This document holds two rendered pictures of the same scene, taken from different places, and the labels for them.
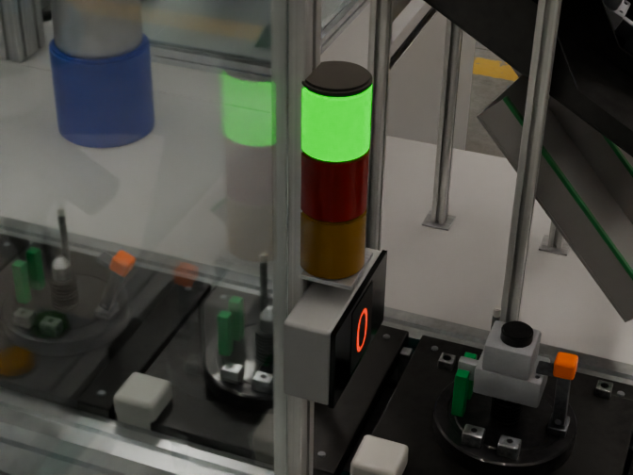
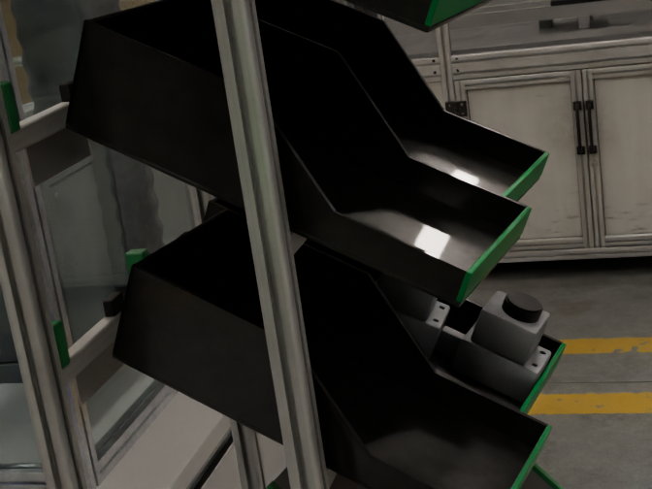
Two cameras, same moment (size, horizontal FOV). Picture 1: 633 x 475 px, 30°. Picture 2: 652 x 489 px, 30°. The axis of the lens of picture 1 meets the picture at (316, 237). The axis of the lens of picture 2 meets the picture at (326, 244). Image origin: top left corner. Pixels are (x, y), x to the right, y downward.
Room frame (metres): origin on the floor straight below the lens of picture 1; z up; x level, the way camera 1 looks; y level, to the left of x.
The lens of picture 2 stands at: (0.39, -0.21, 1.59)
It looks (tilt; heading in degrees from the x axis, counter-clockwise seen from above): 17 degrees down; 356
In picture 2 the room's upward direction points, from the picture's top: 8 degrees counter-clockwise
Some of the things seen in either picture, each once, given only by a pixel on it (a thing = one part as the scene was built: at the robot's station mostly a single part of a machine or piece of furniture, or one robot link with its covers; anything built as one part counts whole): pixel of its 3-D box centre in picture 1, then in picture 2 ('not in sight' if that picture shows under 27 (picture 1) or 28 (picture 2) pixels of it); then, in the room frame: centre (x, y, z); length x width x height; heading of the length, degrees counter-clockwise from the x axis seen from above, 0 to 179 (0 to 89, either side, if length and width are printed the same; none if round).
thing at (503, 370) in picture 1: (503, 356); not in sight; (0.89, -0.18, 1.06); 0.08 x 0.04 x 0.07; 69
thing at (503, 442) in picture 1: (509, 447); not in sight; (0.83, -0.18, 1.00); 0.02 x 0.01 x 0.02; 69
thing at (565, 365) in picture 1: (554, 387); not in sight; (0.87, -0.23, 1.04); 0.04 x 0.02 x 0.08; 69
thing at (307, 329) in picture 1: (332, 225); not in sight; (0.75, -0.01, 1.29); 0.12 x 0.05 x 0.25; 159
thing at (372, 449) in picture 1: (378, 468); not in sight; (0.83, -0.06, 0.97); 0.05 x 0.05 x 0.04; 69
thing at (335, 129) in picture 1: (335, 114); not in sight; (0.75, -0.01, 1.38); 0.05 x 0.05 x 0.05
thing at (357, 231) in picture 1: (332, 234); not in sight; (0.75, -0.01, 1.28); 0.05 x 0.05 x 0.05
